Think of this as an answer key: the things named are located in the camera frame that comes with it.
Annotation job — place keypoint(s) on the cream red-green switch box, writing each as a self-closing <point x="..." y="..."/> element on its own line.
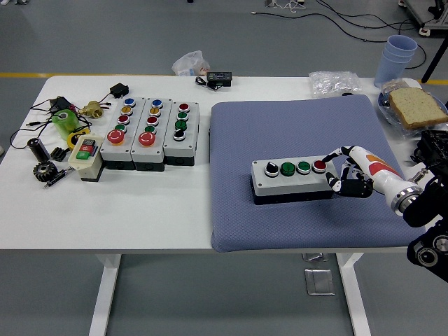
<point x="85" y="164"/>

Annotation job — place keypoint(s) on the black finned heat sink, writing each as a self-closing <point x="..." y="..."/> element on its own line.
<point x="61" y="154"/>

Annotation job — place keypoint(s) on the black metal pen tool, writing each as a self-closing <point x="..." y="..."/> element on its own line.
<point x="57" y="178"/>

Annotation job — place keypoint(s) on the dark metal gear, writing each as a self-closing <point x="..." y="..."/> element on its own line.
<point x="45" y="172"/>

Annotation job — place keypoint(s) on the grey four-button selector box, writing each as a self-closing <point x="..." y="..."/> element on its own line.
<point x="192" y="129"/>

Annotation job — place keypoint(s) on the small metal floor bracket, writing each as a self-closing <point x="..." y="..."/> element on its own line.
<point x="315" y="257"/>

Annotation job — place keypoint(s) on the black mechanical part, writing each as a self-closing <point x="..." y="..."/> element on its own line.
<point x="434" y="147"/>

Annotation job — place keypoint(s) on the grey five-button emergency stop box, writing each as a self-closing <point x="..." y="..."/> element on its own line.
<point x="159" y="120"/>
<point x="109" y="150"/>

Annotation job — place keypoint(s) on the grey equipment frame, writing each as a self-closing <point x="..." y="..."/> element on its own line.
<point x="432" y="19"/>

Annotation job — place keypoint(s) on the stacked pale blue cups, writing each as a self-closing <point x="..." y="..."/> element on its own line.
<point x="390" y="66"/>

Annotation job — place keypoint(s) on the clear bag of small parts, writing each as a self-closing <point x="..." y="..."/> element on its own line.
<point x="332" y="83"/>

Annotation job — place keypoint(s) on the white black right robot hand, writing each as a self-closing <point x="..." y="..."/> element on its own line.
<point x="379" y="171"/>

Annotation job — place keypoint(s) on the yellow tape roll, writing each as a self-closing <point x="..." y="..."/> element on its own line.
<point x="72" y="140"/>

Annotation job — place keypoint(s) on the black stand leg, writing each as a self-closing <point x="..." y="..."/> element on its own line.
<point x="434" y="59"/>

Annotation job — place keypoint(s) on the clear plastic food wrapper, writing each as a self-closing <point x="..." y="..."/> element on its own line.
<point x="385" y="108"/>

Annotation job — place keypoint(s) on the black cylindrical capacitor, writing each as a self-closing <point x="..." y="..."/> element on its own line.
<point x="38" y="150"/>

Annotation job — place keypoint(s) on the metal floor socket plate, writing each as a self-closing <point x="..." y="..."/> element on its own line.
<point x="319" y="281"/>

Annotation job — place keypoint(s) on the brass pipe fitting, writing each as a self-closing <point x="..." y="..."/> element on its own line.
<point x="92" y="109"/>

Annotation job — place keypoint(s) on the blue-grey quilted cushion mat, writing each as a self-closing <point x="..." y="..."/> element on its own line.
<point x="280" y="122"/>

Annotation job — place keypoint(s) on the translucent green roll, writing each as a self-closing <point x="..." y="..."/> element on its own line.
<point x="66" y="122"/>

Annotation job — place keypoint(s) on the slice of bread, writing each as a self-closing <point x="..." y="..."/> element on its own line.
<point x="416" y="105"/>

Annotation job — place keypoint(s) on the white table leg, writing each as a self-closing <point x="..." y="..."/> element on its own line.
<point x="105" y="297"/>
<point x="355" y="297"/>

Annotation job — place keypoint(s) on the grey four-button control box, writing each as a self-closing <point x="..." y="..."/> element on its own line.
<point x="290" y="182"/>

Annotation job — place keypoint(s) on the clear plastic bag with contents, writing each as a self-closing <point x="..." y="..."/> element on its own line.
<point x="190" y="64"/>

